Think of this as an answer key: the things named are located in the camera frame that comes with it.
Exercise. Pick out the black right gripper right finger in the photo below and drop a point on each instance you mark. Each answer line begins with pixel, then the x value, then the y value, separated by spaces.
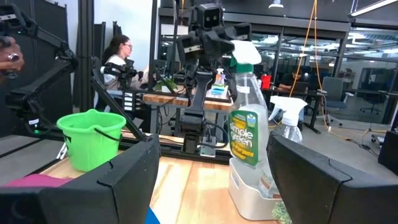
pixel 326 199

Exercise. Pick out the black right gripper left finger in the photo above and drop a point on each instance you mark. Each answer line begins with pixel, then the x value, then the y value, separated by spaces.
pixel 118 193

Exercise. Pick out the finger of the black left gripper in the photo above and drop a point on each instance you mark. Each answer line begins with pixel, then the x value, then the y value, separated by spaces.
pixel 189 49
pixel 242 31

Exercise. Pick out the pink microfiber cloth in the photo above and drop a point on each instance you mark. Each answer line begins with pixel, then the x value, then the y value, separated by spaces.
pixel 37 180

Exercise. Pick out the clear plastic pump bottle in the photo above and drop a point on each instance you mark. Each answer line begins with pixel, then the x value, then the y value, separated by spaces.
pixel 290 115

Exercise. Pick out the green and white spray bottle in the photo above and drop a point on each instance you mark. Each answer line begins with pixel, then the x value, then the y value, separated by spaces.
pixel 247 133

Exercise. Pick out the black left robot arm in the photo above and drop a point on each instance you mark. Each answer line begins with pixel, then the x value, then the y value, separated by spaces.
pixel 199 93

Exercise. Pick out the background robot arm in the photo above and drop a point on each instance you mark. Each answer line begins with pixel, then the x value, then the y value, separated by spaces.
pixel 124 73

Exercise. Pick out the potted green plant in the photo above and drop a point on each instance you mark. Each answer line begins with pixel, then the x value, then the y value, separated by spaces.
pixel 281 214

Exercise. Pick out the background wooden table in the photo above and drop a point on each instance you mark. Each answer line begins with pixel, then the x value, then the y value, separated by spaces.
pixel 186 101

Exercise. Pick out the red cup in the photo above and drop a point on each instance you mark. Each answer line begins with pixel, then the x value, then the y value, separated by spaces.
pixel 265 81

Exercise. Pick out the green plastic bucket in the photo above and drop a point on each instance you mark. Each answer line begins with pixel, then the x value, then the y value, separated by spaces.
pixel 90 143

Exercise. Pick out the person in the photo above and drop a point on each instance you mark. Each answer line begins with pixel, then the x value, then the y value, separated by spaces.
pixel 292 79
pixel 116 46
pixel 11 59

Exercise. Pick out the white plastic caddy bin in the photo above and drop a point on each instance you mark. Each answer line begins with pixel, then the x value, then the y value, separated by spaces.
pixel 245 193

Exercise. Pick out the grey office chair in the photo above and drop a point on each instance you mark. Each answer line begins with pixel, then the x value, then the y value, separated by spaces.
pixel 334 90

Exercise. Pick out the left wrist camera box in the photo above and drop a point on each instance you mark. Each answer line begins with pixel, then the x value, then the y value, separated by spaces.
pixel 211 15

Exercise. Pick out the black metal rig frame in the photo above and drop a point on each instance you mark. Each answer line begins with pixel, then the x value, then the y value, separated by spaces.
pixel 85 46

